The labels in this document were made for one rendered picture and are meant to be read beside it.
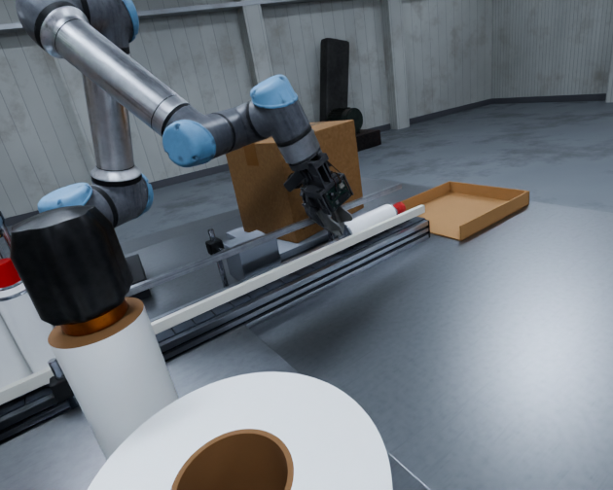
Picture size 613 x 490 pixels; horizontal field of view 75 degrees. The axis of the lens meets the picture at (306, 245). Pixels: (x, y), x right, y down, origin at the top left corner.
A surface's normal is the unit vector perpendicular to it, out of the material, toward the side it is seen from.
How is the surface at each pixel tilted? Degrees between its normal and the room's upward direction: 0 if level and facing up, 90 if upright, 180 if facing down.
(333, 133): 90
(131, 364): 90
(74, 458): 0
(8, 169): 90
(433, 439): 0
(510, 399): 0
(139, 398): 90
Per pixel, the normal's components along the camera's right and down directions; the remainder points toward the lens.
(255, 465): -0.06, 0.40
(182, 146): -0.41, 0.43
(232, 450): 0.23, 0.34
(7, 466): -0.16, -0.91
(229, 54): 0.44, 0.28
